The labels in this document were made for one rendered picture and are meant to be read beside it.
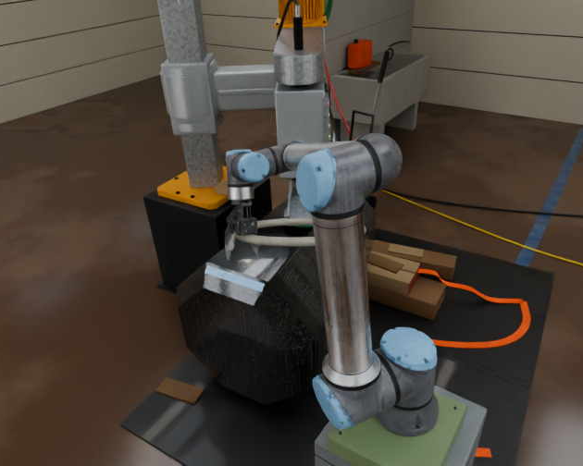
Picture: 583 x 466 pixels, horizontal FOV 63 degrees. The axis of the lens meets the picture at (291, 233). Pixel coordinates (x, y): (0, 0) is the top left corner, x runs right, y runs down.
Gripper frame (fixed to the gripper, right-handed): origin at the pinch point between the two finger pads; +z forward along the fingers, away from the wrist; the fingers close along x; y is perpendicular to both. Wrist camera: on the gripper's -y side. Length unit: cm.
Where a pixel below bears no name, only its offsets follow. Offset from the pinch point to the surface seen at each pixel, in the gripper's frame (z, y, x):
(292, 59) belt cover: -73, -26, 36
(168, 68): -83, -118, 7
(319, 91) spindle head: -61, -28, 50
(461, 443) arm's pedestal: 50, 64, 42
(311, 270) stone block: 21, -40, 51
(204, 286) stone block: 25, -55, 1
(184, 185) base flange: -16, -152, 20
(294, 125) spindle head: -48, -38, 42
